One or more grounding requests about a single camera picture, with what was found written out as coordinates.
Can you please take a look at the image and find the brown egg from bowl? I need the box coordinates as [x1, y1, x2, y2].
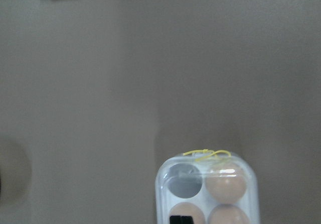
[169, 202, 206, 224]

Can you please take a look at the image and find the brown egg near box slot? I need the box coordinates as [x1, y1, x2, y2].
[208, 204, 250, 224]

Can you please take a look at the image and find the yellow rubber band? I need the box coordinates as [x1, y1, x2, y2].
[183, 149, 232, 162]

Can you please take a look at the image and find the clear plastic egg box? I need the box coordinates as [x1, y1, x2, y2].
[155, 153, 260, 223]

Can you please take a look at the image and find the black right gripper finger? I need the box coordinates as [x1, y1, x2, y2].
[170, 215, 193, 224]

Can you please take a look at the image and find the brown egg box slot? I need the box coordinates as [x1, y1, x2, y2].
[205, 162, 247, 204]
[208, 204, 250, 224]

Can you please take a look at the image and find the brown egg far box slot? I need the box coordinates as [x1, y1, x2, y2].
[205, 162, 247, 204]

